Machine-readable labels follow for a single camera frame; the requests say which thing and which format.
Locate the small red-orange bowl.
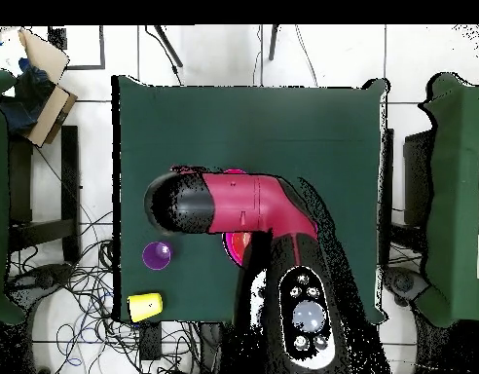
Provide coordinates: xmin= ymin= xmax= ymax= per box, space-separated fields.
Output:
xmin=230 ymin=231 xmax=254 ymax=256

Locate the yellow cup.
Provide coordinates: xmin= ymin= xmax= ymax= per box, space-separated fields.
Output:
xmin=127 ymin=292 xmax=165 ymax=324

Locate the dark green table cloth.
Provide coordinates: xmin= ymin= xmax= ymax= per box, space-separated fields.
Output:
xmin=111 ymin=74 xmax=390 ymax=324

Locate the purple cup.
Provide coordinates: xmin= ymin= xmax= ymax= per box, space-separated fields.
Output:
xmin=141 ymin=240 xmax=174 ymax=271

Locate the black power brick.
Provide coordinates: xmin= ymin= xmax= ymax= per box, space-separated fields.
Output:
xmin=139 ymin=321 xmax=163 ymax=361

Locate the black tripod leg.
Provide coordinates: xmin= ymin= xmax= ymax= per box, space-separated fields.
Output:
xmin=153 ymin=24 xmax=184 ymax=68
xmin=268 ymin=24 xmax=280 ymax=61

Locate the grey base with black knob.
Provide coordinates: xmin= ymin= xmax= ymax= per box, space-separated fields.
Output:
xmin=383 ymin=266 xmax=429 ymax=307
xmin=13 ymin=262 xmax=75 ymax=299

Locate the cardboard box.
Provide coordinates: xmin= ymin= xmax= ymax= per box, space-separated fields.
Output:
xmin=0 ymin=27 xmax=79 ymax=149

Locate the dark blue cloth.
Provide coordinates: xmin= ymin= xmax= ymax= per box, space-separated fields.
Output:
xmin=0 ymin=57 xmax=55 ymax=133

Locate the tangle of cables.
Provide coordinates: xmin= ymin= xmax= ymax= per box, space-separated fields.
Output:
xmin=9 ymin=209 xmax=202 ymax=374

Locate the black rectangular frame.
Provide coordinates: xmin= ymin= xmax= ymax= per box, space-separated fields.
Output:
xmin=48 ymin=24 xmax=106 ymax=71

